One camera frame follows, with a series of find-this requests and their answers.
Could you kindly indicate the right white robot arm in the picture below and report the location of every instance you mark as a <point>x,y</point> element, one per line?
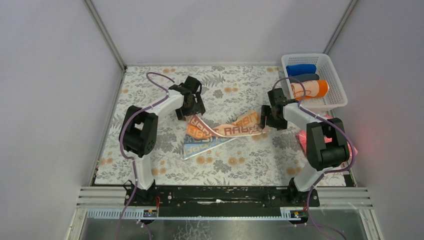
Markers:
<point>296,114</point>

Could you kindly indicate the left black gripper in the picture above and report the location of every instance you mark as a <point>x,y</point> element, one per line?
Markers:
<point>191,110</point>

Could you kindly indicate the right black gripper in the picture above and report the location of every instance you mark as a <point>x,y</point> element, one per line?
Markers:
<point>271,118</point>

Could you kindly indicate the blue rolled towel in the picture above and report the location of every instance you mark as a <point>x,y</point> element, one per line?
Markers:
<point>300,69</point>

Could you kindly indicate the grey rolled towel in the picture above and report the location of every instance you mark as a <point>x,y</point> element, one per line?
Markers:
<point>304,78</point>

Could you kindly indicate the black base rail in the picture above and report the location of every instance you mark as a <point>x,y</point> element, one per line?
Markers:
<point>219,201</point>

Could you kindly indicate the white plastic basket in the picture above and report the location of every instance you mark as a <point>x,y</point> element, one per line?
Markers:
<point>336,96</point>

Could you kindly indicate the floral table mat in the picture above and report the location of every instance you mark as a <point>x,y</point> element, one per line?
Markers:
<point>269,159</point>

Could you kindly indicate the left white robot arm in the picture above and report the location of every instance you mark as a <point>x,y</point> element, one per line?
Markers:
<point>138,135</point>

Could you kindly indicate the orange cartoon towel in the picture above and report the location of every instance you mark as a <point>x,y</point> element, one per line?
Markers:
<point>313,89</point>

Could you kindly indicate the pink folded towel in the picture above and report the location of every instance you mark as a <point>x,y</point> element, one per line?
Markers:
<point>325,144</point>

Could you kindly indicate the peach lettered towel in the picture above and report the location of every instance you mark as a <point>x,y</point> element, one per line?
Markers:
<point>200,137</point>

